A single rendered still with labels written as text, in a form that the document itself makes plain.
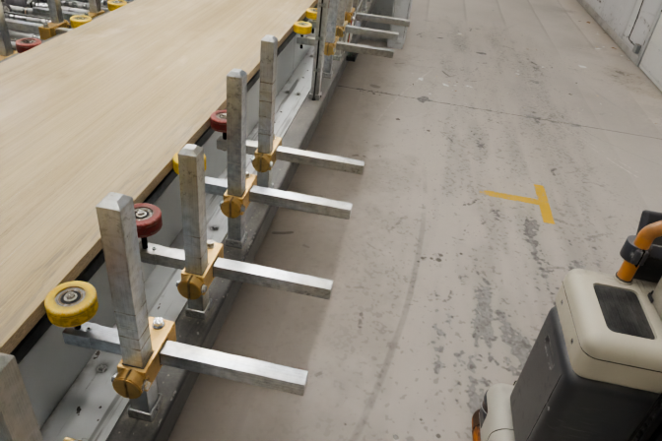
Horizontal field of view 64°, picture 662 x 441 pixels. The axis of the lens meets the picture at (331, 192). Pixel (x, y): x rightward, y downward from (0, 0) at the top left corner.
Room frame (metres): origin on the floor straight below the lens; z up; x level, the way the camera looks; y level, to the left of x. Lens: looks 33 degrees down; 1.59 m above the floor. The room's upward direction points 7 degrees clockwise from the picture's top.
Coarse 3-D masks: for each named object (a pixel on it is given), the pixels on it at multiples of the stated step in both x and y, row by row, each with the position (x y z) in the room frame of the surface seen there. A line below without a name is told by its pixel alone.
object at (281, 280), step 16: (144, 256) 0.86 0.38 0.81; (160, 256) 0.86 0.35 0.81; (176, 256) 0.86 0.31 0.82; (224, 272) 0.84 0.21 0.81; (240, 272) 0.83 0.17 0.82; (256, 272) 0.84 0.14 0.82; (272, 272) 0.84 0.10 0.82; (288, 272) 0.85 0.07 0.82; (288, 288) 0.82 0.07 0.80; (304, 288) 0.82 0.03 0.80; (320, 288) 0.81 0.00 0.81
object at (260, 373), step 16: (64, 336) 0.61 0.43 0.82; (80, 336) 0.61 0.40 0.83; (96, 336) 0.61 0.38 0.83; (112, 336) 0.62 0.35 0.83; (112, 352) 0.60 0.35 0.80; (160, 352) 0.59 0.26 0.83; (176, 352) 0.60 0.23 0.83; (192, 352) 0.60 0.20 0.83; (208, 352) 0.61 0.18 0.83; (224, 352) 0.61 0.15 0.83; (192, 368) 0.59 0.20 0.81; (208, 368) 0.58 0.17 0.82; (224, 368) 0.58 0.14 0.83; (240, 368) 0.58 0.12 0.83; (256, 368) 0.58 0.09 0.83; (272, 368) 0.59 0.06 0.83; (288, 368) 0.59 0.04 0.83; (256, 384) 0.57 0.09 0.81; (272, 384) 0.57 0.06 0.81; (288, 384) 0.57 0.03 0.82; (304, 384) 0.57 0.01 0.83
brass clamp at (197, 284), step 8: (208, 248) 0.88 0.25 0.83; (216, 248) 0.89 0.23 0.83; (208, 256) 0.86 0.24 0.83; (216, 256) 0.86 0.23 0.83; (208, 264) 0.83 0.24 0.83; (184, 272) 0.80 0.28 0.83; (208, 272) 0.82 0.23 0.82; (184, 280) 0.78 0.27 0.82; (192, 280) 0.78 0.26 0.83; (200, 280) 0.79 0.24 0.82; (208, 280) 0.81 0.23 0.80; (184, 288) 0.78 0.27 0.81; (192, 288) 0.77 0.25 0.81; (200, 288) 0.78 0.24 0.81; (184, 296) 0.78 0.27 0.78; (192, 296) 0.77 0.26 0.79
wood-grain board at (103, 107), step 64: (192, 0) 2.55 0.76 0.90; (256, 0) 2.69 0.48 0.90; (0, 64) 1.56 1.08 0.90; (64, 64) 1.62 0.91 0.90; (128, 64) 1.68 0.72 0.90; (192, 64) 1.75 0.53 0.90; (256, 64) 1.82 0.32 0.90; (0, 128) 1.16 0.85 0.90; (64, 128) 1.20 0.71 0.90; (128, 128) 1.24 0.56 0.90; (192, 128) 1.28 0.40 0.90; (0, 192) 0.90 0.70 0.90; (64, 192) 0.92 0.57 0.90; (128, 192) 0.95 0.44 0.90; (0, 256) 0.71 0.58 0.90; (64, 256) 0.73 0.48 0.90; (0, 320) 0.56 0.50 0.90
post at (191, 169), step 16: (192, 160) 0.80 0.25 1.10; (192, 176) 0.80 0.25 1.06; (192, 192) 0.80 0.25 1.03; (192, 208) 0.80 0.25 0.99; (192, 224) 0.80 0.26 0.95; (192, 240) 0.80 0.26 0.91; (192, 256) 0.80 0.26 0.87; (192, 272) 0.80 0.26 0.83; (208, 288) 0.83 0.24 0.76; (192, 304) 0.80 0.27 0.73
